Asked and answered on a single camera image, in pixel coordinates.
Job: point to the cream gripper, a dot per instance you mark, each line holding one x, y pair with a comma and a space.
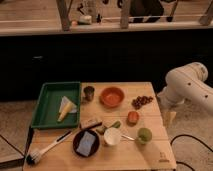
168, 117

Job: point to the dark red grape bunch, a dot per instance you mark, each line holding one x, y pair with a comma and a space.
141, 101

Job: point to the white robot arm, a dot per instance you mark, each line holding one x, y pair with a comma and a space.
185, 82

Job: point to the white measuring cup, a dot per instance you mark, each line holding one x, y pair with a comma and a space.
112, 136

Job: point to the small metal cup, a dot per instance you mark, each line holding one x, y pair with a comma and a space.
89, 93

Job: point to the green apple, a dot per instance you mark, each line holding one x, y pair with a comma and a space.
144, 135

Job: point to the red orange tomato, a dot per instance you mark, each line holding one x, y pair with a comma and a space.
132, 117

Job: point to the green vegetable piece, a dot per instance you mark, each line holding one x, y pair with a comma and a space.
103, 128

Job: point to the orange bowl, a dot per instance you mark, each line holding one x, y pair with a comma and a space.
112, 97

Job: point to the wooden block eraser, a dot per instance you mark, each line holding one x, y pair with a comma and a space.
90, 123

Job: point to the black plate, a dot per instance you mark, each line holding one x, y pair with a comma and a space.
77, 139

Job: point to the blue sponge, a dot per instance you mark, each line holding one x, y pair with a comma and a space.
86, 143

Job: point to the white cloth in tray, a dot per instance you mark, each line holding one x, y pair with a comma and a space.
64, 101

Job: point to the green plastic tray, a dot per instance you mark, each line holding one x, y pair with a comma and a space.
47, 112

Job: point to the person in dark clothes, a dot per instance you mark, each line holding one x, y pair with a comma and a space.
151, 8

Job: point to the small items on ledge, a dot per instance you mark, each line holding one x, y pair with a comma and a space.
83, 20

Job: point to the wooden railing post middle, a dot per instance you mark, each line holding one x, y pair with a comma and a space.
124, 21

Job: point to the wooden railing post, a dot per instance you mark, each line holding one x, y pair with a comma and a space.
124, 21
64, 7

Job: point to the wooden railing post left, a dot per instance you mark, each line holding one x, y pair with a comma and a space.
64, 7

